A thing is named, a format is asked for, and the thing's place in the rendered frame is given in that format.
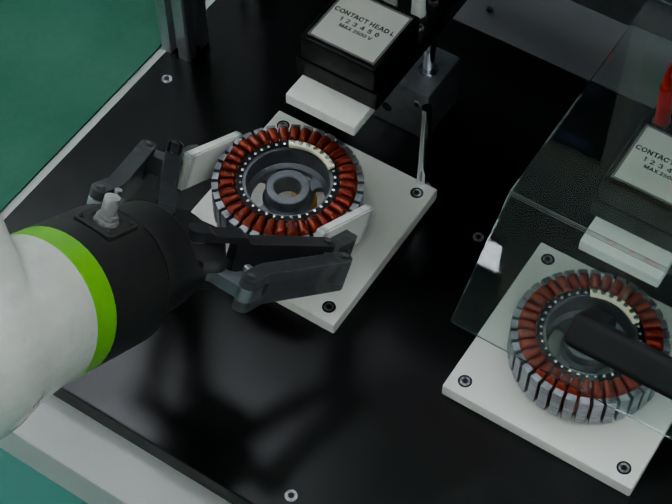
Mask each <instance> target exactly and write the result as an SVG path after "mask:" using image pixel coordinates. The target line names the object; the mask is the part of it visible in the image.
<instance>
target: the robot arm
mask: <svg viewBox="0 0 672 504"><path fill-rule="evenodd" d="M239 137H240V138H241V139H242V137H243V136H242V133H240V132H238V131H235V132H232V133H230V134H228V135H225V136H223V137H220V138H218V139H215V140H213V141H211V142H208V143H206V144H203V145H201V146H198V145H189V146H187V147H184V144H183V143H182V142H180V141H177V140H169V141H168V143H167V146H166V150H165V152H161V151H159V150H156V146H157V145H156V144H155V143H154V142H152V141H149V140H142V141H140V142H139V143H138V145H137V146H136V147H135V148H134V149H133V150H132V152H131V153H130V154H129V155H128V156H127V157H126V158H125V160H124V161H123V162H122V163H121V164H120V165H119V166H118V168H117V169H116V170H115V171H114V172H113V173H112V175H111V176H110V177H109V178H106V179H103V180H101V181H98V182H95V183H93V184H92V185H91V189H90V193H89V196H88V200H87V204H86V205H83V206H79V207H77V208H74V209H72V210H69V211H67V212H64V213H62V214H59V215H57V216H55V217H52V218H50V219H47V220H45V221H42V222H40V223H37V224H35V225H32V226H30V227H27V228H25V229H22V230H20V231H17V232H15V233H12V234H10V233H9V231H8V229H7V227H6V224H5V222H4V220H3V218H2V216H1V213H0V440H1V439H3V438H4V437H6V436H7V435H9V434H10V433H12V432H13V431H14V430H16V429H17V428H18V427H19V426H21V425H22V424H23V423H24V422H25V421H26V420H27V419H28V417H29V416H30V415H31V414H32V413H33V412H34V411H35V410H36V409H37V408H38V407H39V406H40V405H41V404H42V403H43V402H44V401H45V400H46V399H47V398H49V397H50V396H51V395H52V394H54V393H55V392H56V391H58V390H59V389H60V388H62V387H63V386H65V385H66V384H68V383H70V382H71V381H73V380H75V379H77V378H78V377H80V376H82V375H84V374H86V373H87V372H89V371H91V370H93V369H95V368H97V367H98V366H100V365H102V364H104V363H106V362H107V361H109V360H111V359H113V358H115V357H116V356H118V355H120V354H122V353H124V352H125V351H127V350H129V349H131V348H133V347H134V346H136V345H138V344H140V343H142V342H143V341H145V340H147V339H148V338H150V337H151V336H152V335H153V334H154V333H155V332H156V331H157V330H158V328H159V327H160V325H161V324H162V322H163V320H164V318H165V315H166V313H168V312H170V311H172V310H174V309H175V308H177V307H179V306H180V305H181V304H182V303H184V302H185V301H186V300H187V299H188V298H189V297H190V296H191V295H192V294H193V293H194V292H196V291H198V290H209V289H214V288H216V287H218V288H220V289H222V290H223V291H225V292H227V293H228V294H230V295H232V296H233V297H234V299H233V302H232V308H233V309H234V310H235V311H237V312H240V313H247V312H249V311H251V310H253V309H254V308H256V307H258V306H259V305H261V304H265V303H271V302H277V301H282V300H288V299H294V298H300V297H306V296H311V295H317V294H323V293H329V292H335V291H340V290H341V289H342V287H343V285H344V282H345V279H346V276H347V274H348V271H349V268H350V265H351V263H352V260H353V259H352V257H351V256H350V255H351V253H352V250H353V247H354V245H356V244H357V243H359V242H361V241H362V239H363V237H364V234H365V231H366V229H367V226H368V223H369V220H370V218H371V215H372V212H373V207H372V206H370V205H368V204H365V205H363V206H361V207H359V208H357V209H355V210H353V211H351V212H349V213H347V214H345V215H343V216H341V217H339V218H337V219H335V220H333V221H331V222H329V223H327V224H325V225H323V226H321V227H319V228H317V230H316V233H315V236H314V237H310V236H279V235H249V234H245V233H244V231H243V230H242V229H241V228H231V227H215V226H213V225H211V224H209V223H207V222H204V221H202V220H201V219H199V218H198V217H197V216H196V215H195V214H193V213H191V212H190V211H188V210H186V209H184V210H181V209H178V208H177V206H176V204H177V196H178V191H177V189H179V190H181V191H182V190H185V189H187V188H189V187H191V186H194V185H196V184H198V183H200V182H202V181H205V180H207V179H209V178H211V177H212V172H214V166H215V164H216V162H218V158H219V157H220V155H221V154H222V153H225V150H226V149H227V147H228V146H229V145H232V146H233V142H234V141H235V140H236V139H238V138H239ZM149 174H152V175H154V176H157V177H158V178H157V184H156V190H155V197H154V203H152V202H148V201H140V200H137V201H129V202H127V201H128V200H129V199H130V198H131V196H132V195H133V194H134V193H135V191H136V190H137V189H138V188H139V187H140V185H141V184H142V183H143V182H144V180H145V179H146V178H147V177H148V175H149ZM226 243H229V244H230V245H229V248H228V251H227V254H226Z"/></svg>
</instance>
